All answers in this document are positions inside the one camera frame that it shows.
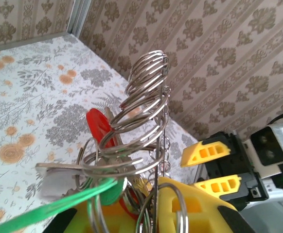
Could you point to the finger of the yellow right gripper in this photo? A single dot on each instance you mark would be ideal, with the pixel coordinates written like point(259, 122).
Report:
point(234, 184)
point(190, 157)

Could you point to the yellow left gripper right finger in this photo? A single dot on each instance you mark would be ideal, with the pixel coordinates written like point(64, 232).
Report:
point(204, 213)

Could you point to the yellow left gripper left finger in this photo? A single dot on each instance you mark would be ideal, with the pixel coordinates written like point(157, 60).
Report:
point(112, 221)

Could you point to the green plastic key tag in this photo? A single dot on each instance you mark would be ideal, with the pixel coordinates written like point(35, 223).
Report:
point(58, 203)

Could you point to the pale lilac key tag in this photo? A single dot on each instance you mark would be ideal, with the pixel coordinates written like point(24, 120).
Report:
point(56, 184)

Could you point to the silver key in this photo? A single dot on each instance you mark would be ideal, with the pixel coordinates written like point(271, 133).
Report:
point(58, 167)

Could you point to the metal disc with split rings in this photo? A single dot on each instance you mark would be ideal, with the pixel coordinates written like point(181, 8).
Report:
point(166, 69)

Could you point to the red plastic key tag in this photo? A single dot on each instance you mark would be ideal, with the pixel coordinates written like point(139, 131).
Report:
point(97, 123)

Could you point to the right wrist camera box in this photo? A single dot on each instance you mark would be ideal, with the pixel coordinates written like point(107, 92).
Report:
point(268, 145)

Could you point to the aluminium frame post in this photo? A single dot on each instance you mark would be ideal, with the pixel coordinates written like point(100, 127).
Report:
point(79, 14)

